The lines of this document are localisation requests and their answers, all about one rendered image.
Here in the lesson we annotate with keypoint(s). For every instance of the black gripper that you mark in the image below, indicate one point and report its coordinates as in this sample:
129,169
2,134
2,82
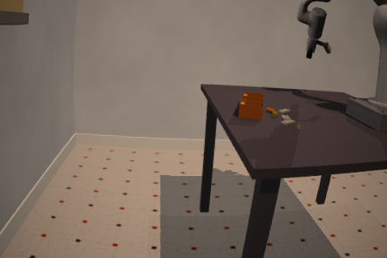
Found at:
312,46

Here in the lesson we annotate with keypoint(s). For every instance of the orange bin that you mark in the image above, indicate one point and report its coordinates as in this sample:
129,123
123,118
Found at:
251,109

